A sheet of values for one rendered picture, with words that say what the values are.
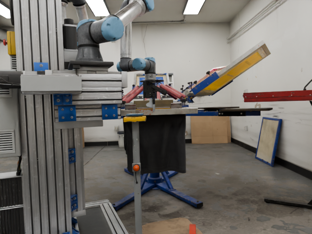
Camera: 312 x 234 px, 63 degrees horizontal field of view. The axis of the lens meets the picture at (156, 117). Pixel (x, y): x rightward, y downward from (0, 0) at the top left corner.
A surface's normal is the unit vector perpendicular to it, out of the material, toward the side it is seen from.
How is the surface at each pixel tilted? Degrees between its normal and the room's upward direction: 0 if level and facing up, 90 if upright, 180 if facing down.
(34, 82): 90
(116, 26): 94
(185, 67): 90
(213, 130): 78
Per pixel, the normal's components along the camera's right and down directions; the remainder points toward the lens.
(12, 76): 0.37, 0.04
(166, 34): 0.02, 0.05
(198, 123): 0.01, -0.16
